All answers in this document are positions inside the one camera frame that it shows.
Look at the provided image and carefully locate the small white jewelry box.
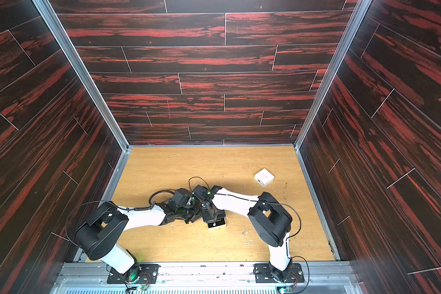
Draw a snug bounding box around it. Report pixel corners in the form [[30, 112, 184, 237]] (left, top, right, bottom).
[[254, 169, 274, 187]]

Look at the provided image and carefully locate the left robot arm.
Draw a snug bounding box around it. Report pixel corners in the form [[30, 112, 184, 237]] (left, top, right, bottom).
[[73, 202, 202, 281]]

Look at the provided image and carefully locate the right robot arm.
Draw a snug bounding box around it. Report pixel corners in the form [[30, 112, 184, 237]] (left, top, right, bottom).
[[192, 185, 292, 273]]

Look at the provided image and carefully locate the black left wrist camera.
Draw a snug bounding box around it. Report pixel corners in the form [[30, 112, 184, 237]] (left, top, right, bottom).
[[168, 188, 194, 211]]

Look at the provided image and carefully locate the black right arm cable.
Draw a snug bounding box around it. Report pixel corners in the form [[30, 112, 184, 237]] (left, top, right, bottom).
[[188, 176, 211, 190]]

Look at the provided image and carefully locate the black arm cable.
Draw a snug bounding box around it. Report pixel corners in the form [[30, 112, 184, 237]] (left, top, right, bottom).
[[188, 176, 211, 190], [65, 189, 175, 247]]

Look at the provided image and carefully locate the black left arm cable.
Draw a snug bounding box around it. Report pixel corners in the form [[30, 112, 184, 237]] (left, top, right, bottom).
[[65, 189, 175, 247]]

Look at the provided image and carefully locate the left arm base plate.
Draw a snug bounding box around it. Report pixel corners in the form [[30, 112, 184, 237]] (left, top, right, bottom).
[[107, 263, 160, 285]]

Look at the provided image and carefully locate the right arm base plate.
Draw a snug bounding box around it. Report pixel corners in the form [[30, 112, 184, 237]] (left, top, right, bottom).
[[253, 262, 305, 284]]

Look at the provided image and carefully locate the aluminium floor rail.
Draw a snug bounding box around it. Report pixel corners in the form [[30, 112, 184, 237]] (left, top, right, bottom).
[[70, 152, 129, 262]]

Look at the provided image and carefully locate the front aluminium frame rail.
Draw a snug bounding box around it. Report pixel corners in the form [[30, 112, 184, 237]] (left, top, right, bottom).
[[51, 261, 364, 294]]

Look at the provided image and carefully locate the aluminium corner frame post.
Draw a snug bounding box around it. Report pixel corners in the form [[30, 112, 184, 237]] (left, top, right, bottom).
[[32, 0, 130, 153]]

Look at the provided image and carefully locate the aluminium right corner post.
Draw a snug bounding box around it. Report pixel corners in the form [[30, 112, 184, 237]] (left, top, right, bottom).
[[294, 0, 372, 156]]

